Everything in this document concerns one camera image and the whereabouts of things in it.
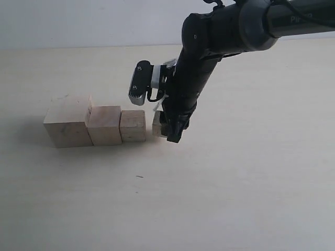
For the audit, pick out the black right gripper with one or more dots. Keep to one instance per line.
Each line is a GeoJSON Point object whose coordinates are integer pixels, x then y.
{"type": "Point", "coordinates": [184, 87]}

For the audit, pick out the smallest wooden cube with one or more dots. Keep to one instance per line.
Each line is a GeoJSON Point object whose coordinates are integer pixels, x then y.
{"type": "Point", "coordinates": [156, 126]}

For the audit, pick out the third largest wooden cube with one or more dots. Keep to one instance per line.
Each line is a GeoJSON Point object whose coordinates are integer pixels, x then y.
{"type": "Point", "coordinates": [133, 126]}

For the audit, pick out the second largest wooden cube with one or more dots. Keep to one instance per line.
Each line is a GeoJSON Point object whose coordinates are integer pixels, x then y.
{"type": "Point", "coordinates": [103, 125]}

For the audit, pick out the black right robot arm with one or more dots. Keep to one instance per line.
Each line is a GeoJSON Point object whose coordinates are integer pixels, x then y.
{"type": "Point", "coordinates": [244, 26]}

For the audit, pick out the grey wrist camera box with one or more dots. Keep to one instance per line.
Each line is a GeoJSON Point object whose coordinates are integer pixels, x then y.
{"type": "Point", "coordinates": [145, 78]}

